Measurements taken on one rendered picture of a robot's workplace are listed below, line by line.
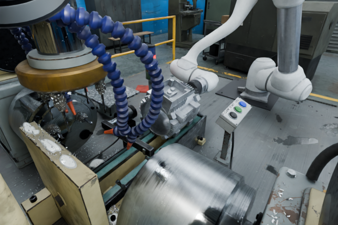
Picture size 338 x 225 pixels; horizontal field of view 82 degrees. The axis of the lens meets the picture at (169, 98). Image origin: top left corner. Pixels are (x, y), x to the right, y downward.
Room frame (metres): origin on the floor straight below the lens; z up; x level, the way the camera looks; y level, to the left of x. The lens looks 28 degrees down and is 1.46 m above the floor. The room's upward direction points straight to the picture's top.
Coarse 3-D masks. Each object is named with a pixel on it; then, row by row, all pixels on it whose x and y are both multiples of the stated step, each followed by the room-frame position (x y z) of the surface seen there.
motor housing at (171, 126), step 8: (192, 96) 0.75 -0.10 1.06; (144, 104) 0.71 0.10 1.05; (184, 104) 0.70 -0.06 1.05; (144, 112) 0.72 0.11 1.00; (160, 112) 0.77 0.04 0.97; (184, 112) 0.66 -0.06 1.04; (192, 112) 0.70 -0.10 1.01; (160, 120) 0.74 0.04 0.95; (168, 120) 0.75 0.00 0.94; (176, 120) 0.63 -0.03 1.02; (152, 128) 0.69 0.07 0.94; (160, 128) 0.69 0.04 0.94; (168, 128) 0.68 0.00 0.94; (176, 128) 0.62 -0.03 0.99; (168, 136) 0.62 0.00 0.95
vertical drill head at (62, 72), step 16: (32, 32) 0.37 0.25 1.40; (48, 32) 0.36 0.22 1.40; (64, 32) 0.37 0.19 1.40; (48, 48) 0.36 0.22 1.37; (64, 48) 0.37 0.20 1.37; (80, 48) 0.40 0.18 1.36; (32, 64) 0.35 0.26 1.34; (48, 64) 0.34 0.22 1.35; (64, 64) 0.35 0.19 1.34; (80, 64) 0.37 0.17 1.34; (96, 64) 0.38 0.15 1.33; (32, 80) 0.32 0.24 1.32; (48, 80) 0.32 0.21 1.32; (64, 80) 0.32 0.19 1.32; (80, 80) 0.34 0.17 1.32; (96, 80) 0.36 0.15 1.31; (48, 96) 0.39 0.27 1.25; (64, 112) 0.35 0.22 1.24
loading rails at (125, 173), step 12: (204, 120) 0.78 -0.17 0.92; (144, 132) 0.67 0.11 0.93; (180, 132) 0.69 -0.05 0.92; (192, 132) 0.70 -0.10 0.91; (204, 132) 0.80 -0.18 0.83; (156, 144) 0.67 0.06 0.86; (168, 144) 0.61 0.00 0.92; (192, 144) 0.70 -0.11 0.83; (120, 156) 0.54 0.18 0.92; (132, 156) 0.56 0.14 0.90; (144, 156) 0.61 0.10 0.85; (96, 168) 0.48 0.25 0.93; (108, 168) 0.49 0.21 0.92; (120, 168) 0.51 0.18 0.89; (132, 168) 0.55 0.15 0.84; (108, 180) 0.47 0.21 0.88; (120, 180) 0.44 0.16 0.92; (108, 192) 0.39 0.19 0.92; (120, 192) 0.39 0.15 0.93; (108, 204) 0.35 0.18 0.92; (120, 204) 0.38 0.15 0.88
